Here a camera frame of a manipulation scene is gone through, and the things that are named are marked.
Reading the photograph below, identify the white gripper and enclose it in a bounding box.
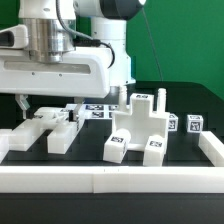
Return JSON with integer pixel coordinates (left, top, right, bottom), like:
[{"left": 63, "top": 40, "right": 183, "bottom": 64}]
[{"left": 0, "top": 47, "right": 111, "bottom": 125}]

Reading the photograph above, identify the white chair back part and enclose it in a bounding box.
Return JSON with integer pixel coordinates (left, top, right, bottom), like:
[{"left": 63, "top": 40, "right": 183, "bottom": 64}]
[{"left": 9, "top": 107, "right": 85, "bottom": 154}]

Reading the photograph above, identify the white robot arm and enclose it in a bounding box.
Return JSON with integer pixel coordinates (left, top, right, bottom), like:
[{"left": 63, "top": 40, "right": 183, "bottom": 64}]
[{"left": 0, "top": 0, "right": 146, "bottom": 110}]

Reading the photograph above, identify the white paper tag sheet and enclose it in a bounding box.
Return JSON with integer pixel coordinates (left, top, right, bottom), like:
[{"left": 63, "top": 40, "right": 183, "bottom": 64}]
[{"left": 62, "top": 104, "right": 118, "bottom": 120}]

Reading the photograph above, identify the white tagged cube far right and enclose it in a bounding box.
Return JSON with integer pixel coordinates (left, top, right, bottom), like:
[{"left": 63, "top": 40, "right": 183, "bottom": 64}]
[{"left": 187, "top": 114, "right": 204, "bottom": 133}]

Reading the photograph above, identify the white left fence wall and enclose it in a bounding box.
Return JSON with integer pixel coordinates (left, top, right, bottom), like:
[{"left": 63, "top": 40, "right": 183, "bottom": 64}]
[{"left": 0, "top": 129, "right": 12, "bottom": 163}]

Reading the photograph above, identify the white front fence wall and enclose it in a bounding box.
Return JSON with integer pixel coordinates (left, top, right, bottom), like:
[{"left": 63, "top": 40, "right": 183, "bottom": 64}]
[{"left": 0, "top": 166, "right": 224, "bottom": 193}]

